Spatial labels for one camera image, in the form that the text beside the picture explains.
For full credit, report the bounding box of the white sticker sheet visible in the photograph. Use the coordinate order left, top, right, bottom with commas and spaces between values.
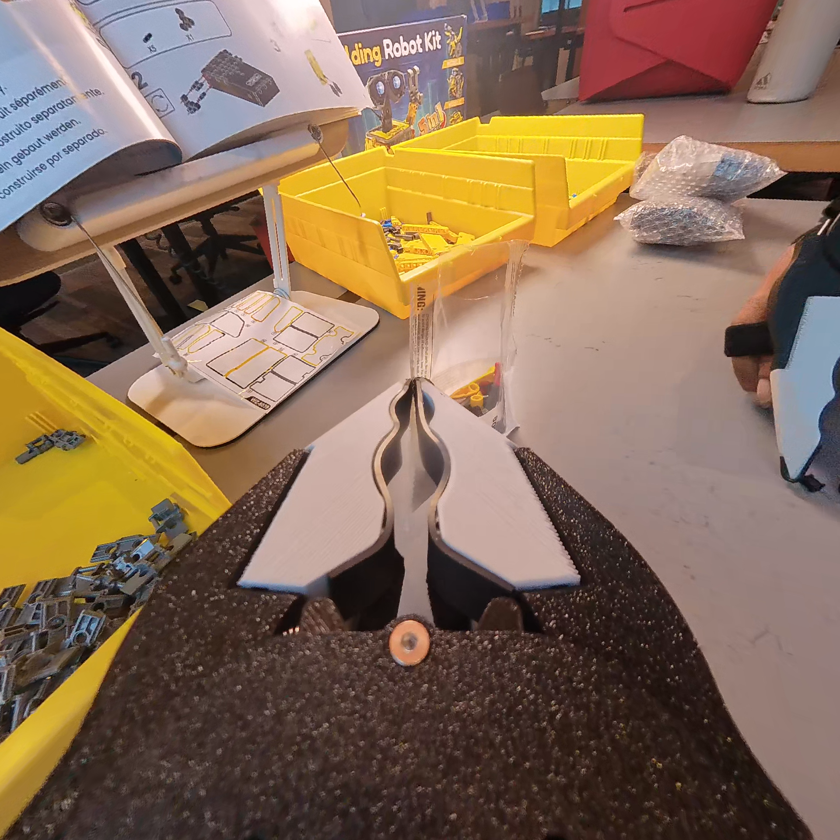
171, 292, 353, 408

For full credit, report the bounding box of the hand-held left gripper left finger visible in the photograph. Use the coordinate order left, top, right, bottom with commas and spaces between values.
237, 381, 420, 628

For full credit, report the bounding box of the yellow bin with grey parts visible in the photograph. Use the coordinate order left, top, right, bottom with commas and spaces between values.
0, 329, 231, 830

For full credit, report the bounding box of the instruction booklet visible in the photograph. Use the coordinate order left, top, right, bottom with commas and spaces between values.
0, 0, 371, 231

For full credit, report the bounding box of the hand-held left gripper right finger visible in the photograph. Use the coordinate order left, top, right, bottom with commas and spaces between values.
418, 378, 582, 628

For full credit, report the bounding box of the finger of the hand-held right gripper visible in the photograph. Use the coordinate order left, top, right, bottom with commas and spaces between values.
771, 296, 840, 494

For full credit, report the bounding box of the red plastic bin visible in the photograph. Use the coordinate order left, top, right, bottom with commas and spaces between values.
578, 0, 782, 103

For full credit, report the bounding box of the pile of yellow parts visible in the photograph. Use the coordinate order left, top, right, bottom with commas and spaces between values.
381, 217, 476, 261

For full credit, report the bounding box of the yellow divided bin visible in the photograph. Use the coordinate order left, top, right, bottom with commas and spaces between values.
279, 145, 536, 320

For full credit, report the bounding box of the pile of grey connector parts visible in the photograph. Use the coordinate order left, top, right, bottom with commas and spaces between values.
0, 427, 191, 736

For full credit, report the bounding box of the black office chair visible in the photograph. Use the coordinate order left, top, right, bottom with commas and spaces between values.
119, 197, 277, 329

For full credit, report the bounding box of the blue printed cardboard box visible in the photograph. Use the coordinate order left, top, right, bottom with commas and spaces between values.
339, 14, 471, 148

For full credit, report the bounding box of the person's right hand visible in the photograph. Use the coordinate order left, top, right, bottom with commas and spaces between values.
730, 250, 800, 406

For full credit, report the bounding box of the white container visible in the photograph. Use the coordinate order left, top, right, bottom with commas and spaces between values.
749, 0, 840, 103

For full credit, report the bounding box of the white stand pole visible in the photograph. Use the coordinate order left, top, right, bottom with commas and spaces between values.
263, 184, 296, 300

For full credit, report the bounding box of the bubble wrap bag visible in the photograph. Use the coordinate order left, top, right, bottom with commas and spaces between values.
630, 136, 786, 204

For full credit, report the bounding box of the white book stand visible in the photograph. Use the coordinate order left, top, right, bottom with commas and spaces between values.
0, 119, 353, 283

